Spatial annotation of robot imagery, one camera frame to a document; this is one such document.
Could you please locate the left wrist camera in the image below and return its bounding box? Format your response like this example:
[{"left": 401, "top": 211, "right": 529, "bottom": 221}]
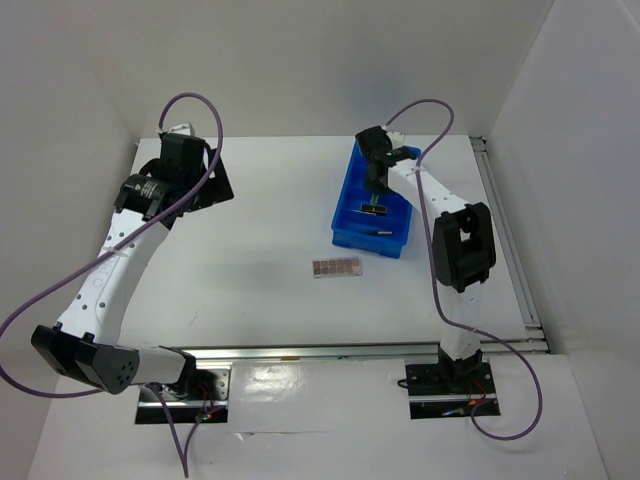
[{"left": 157, "top": 122, "right": 196, "bottom": 137}]

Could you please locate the eyeshadow palette clear case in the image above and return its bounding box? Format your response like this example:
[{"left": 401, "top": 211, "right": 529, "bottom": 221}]
[{"left": 312, "top": 257, "right": 363, "bottom": 278}]

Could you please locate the purple cable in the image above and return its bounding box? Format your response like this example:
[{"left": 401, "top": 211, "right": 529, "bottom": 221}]
[
  {"left": 0, "top": 92, "right": 224, "bottom": 479},
  {"left": 384, "top": 98, "right": 545, "bottom": 441}
]

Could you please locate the front aluminium rail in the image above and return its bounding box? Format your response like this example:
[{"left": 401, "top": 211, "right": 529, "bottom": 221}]
[{"left": 79, "top": 342, "right": 551, "bottom": 365}]

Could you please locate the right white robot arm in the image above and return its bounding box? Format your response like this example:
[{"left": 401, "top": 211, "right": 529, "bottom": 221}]
[{"left": 355, "top": 126, "right": 496, "bottom": 392}]

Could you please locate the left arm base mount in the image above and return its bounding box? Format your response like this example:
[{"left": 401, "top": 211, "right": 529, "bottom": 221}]
[{"left": 134, "top": 362, "right": 232, "bottom": 425}]

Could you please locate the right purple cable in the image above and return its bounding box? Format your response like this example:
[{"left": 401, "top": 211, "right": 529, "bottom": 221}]
[{"left": 384, "top": 98, "right": 545, "bottom": 441}]

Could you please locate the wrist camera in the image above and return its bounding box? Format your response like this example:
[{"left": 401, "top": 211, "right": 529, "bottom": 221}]
[
  {"left": 157, "top": 122, "right": 196, "bottom": 137},
  {"left": 387, "top": 130, "right": 405, "bottom": 149}
]

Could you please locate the aluminium rail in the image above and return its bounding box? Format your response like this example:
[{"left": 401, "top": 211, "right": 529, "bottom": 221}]
[
  {"left": 469, "top": 136, "right": 547, "bottom": 344},
  {"left": 79, "top": 342, "right": 551, "bottom": 365}
]

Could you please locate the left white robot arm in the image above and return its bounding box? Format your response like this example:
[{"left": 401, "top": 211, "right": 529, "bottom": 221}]
[{"left": 31, "top": 133, "right": 234, "bottom": 399}]

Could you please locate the right side aluminium rail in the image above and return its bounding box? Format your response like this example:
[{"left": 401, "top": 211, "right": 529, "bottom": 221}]
[{"left": 469, "top": 136, "right": 547, "bottom": 344}]

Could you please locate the blue plastic organizer bin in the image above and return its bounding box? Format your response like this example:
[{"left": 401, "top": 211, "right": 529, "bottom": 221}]
[{"left": 331, "top": 144, "right": 413, "bottom": 259}]

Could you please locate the black gold lipstick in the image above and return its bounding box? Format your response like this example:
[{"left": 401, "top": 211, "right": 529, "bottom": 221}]
[{"left": 360, "top": 204, "right": 387, "bottom": 216}]

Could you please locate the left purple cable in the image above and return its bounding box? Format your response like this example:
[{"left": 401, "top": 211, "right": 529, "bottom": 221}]
[{"left": 0, "top": 92, "right": 224, "bottom": 479}]

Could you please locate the dark green mascara tube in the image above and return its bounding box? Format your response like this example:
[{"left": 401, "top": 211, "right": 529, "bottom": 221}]
[{"left": 359, "top": 229, "right": 393, "bottom": 236}]

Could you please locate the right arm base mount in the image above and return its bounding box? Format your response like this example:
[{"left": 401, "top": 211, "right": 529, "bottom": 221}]
[{"left": 396, "top": 355, "right": 501, "bottom": 420}]

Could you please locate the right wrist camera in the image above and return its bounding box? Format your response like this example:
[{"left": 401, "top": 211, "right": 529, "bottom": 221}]
[{"left": 387, "top": 130, "right": 405, "bottom": 149}]

